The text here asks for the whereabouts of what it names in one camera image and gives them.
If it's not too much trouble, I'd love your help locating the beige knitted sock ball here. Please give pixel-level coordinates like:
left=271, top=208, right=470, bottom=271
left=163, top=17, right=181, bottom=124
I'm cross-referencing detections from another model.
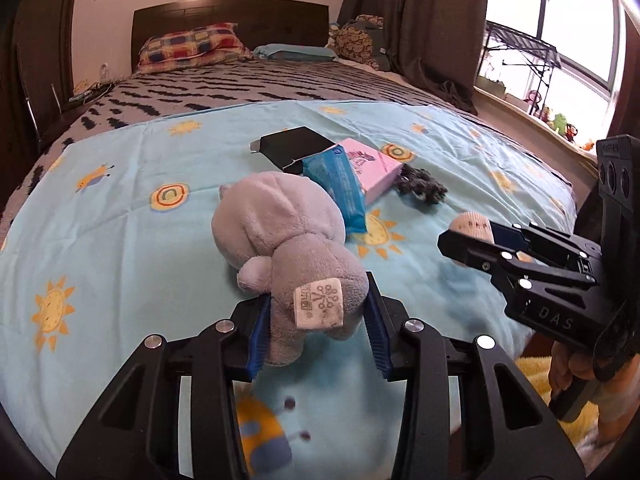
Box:
left=448, top=211, right=495, bottom=244

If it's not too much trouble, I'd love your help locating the grey plush toy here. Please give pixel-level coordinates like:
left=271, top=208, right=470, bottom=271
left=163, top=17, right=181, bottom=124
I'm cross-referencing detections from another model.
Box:
left=212, top=171, right=369, bottom=366

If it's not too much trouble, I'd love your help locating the black box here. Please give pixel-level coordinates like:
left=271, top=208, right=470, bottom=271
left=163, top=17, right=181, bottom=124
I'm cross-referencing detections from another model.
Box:
left=250, top=127, right=334, bottom=174

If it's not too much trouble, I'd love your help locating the person's right hand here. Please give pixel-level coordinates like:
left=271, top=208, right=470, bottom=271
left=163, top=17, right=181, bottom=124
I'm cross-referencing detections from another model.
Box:
left=548, top=342, right=639, bottom=445

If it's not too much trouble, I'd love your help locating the black white fluffy item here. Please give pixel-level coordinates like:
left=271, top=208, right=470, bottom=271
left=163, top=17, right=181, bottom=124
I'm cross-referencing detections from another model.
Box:
left=395, top=164, right=448, bottom=205

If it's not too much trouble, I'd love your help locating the green toy figure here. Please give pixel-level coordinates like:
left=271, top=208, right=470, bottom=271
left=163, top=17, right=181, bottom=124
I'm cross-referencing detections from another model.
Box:
left=548, top=113, right=567, bottom=136

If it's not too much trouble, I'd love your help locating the pink box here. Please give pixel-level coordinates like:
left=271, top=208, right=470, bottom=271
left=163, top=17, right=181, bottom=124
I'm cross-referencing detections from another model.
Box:
left=340, top=138, right=402, bottom=206

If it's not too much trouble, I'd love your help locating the pink toy figure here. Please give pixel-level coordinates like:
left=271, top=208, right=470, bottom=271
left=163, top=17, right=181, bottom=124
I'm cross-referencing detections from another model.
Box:
left=525, top=90, right=542, bottom=112

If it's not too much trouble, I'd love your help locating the blue wet wipes pack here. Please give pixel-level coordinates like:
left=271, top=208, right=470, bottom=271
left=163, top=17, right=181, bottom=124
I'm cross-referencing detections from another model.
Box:
left=302, top=144, right=367, bottom=235

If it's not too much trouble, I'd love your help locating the light blue sun blanket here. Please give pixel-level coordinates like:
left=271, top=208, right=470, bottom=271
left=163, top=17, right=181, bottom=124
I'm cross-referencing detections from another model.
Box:
left=1, top=101, right=577, bottom=471

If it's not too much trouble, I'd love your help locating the black metal rack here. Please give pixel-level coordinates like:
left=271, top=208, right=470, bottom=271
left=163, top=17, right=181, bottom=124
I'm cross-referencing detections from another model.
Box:
left=476, top=21, right=562, bottom=118

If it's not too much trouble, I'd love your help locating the brown curtain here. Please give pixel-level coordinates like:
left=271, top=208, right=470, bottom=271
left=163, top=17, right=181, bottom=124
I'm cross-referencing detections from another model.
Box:
left=338, top=0, right=487, bottom=114

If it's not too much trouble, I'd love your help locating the brown patterned cushion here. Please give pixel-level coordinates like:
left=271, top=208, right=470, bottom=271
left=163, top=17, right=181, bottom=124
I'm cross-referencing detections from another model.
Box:
left=328, top=14, right=390, bottom=72

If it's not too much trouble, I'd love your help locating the grey black patterned bedspread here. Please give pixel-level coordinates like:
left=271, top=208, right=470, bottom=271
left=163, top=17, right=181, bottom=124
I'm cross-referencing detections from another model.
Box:
left=1, top=60, right=577, bottom=232

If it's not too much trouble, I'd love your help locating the teal pillow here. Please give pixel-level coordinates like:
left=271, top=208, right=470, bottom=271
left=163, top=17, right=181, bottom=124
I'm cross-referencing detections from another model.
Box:
left=253, top=44, right=337, bottom=62

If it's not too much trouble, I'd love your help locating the dark wooden headboard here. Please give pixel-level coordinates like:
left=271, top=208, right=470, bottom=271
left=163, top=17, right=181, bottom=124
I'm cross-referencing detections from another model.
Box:
left=130, top=0, right=330, bottom=67

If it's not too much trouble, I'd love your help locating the red blue checkered pillow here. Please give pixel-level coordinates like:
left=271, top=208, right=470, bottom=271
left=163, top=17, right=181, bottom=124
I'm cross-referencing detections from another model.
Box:
left=136, top=23, right=253, bottom=74

